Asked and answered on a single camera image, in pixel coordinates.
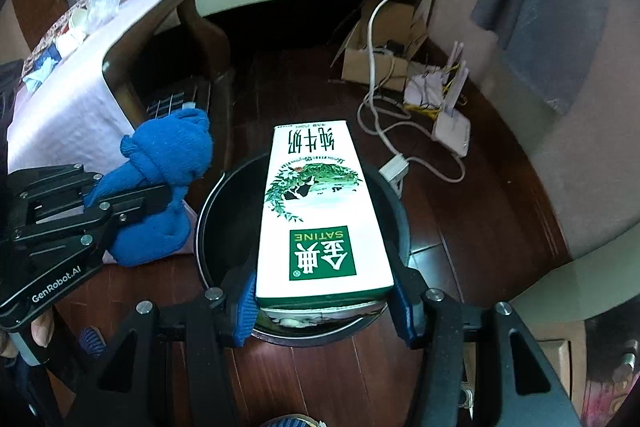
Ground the white power cable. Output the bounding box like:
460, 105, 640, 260
356, 0, 467, 184

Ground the pale pink tablecloth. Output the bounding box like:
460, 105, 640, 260
6, 0, 212, 265

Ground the white router with antennas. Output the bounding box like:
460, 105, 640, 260
432, 42, 472, 156

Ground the grey hanging cloth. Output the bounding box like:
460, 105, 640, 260
472, 0, 631, 115

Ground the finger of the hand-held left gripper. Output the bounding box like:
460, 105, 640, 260
12, 183, 174, 269
6, 163, 104, 214

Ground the clear plastic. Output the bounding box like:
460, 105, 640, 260
85, 0, 122, 30

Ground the small white cabled device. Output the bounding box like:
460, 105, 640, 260
404, 66, 446, 108

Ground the blue paper cup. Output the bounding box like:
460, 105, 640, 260
22, 47, 63, 90

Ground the white green milk carton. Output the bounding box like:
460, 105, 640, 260
255, 119, 396, 327

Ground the black waste bin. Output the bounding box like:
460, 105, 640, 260
194, 153, 412, 348

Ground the dark patterned cabinet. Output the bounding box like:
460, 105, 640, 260
582, 312, 640, 427

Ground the open cardboard box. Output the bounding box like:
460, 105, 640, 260
332, 0, 431, 92

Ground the person's left hand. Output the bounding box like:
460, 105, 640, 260
0, 310, 56, 360

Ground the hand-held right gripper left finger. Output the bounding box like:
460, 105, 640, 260
75, 269, 259, 427

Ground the blue patterned shoe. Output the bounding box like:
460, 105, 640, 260
260, 414, 326, 427
80, 327, 108, 358

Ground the brown wooden table leg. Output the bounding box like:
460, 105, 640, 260
102, 0, 236, 128

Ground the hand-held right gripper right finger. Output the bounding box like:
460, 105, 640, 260
387, 264, 583, 427

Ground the floral table cloth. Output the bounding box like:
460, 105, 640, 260
20, 4, 96, 80

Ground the blue knotted cloth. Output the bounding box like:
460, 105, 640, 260
85, 108, 213, 269

